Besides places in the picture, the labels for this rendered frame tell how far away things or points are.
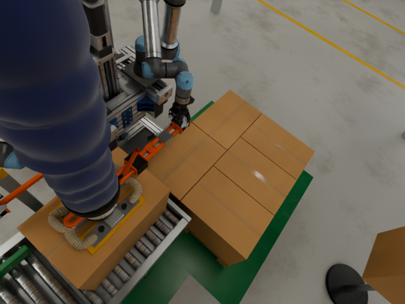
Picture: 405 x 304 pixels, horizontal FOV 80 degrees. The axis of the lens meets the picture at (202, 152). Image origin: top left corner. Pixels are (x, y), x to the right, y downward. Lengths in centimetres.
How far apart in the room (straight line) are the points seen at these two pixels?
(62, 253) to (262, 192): 137
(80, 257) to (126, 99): 96
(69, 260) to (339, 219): 250
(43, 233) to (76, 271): 23
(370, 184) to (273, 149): 159
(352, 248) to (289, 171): 115
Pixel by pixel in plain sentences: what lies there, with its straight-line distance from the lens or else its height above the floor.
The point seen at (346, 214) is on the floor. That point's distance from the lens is 307.
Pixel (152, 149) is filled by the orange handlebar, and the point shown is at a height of 109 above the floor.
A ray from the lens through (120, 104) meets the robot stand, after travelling 167.
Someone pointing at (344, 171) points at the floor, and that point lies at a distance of 334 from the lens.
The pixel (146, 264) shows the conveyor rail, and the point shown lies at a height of 59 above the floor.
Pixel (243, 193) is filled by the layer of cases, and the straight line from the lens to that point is 191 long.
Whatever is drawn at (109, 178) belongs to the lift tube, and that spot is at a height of 138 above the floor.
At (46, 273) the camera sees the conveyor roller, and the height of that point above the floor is 55.
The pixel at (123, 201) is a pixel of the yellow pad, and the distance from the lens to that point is 131.
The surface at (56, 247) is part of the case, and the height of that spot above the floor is 95.
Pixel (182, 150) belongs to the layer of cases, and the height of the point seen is 54.
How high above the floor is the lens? 220
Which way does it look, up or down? 58 degrees down
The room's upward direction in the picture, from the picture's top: 21 degrees clockwise
